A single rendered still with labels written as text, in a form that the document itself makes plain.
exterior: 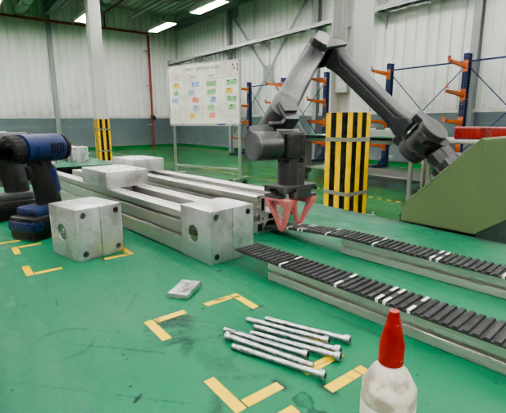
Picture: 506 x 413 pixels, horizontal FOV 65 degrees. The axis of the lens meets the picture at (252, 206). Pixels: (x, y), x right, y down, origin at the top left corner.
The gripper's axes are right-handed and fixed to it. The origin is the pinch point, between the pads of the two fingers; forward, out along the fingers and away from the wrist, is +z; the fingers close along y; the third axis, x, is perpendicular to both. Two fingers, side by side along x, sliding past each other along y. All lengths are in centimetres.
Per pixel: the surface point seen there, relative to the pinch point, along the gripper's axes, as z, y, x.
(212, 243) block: -1.5, 23.3, 3.6
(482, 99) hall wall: -67, -769, -226
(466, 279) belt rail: 1.2, 1.2, 36.5
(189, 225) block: -3.6, 23.9, -2.7
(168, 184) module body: -4.5, 3.9, -43.9
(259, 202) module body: -4.7, 3.8, -5.6
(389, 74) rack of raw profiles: -125, -743, -403
